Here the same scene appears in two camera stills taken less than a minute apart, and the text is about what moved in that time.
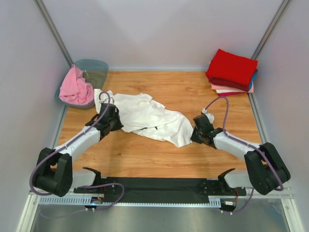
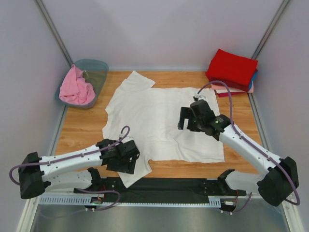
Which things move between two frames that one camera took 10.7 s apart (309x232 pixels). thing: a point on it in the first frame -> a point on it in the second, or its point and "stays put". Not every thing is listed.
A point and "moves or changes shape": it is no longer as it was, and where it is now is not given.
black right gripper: [193, 138] -> [184, 114]
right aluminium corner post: [271, 29] stays put
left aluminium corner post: [47, 17] stays put
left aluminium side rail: [60, 127] stays put
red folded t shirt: [231, 67] stays put
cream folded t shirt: [228, 91] stays put
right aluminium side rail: [258, 119] stays put
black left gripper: [119, 125] -> [128, 168]
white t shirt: [139, 114] moves or changes shape
